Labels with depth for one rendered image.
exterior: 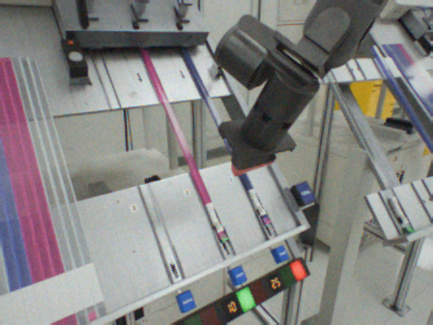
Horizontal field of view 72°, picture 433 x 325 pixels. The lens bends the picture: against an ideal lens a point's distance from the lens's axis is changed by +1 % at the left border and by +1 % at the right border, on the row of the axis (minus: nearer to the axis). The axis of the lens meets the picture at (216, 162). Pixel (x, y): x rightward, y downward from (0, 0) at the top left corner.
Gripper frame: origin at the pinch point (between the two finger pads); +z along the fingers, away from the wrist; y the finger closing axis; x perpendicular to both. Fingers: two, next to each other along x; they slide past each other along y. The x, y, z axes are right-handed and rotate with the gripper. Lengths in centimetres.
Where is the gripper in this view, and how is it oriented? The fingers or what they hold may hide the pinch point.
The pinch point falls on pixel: (236, 170)
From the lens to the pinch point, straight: 49.2
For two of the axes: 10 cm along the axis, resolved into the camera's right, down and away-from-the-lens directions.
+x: 4.3, 8.0, -4.2
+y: -8.5, 2.0, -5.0
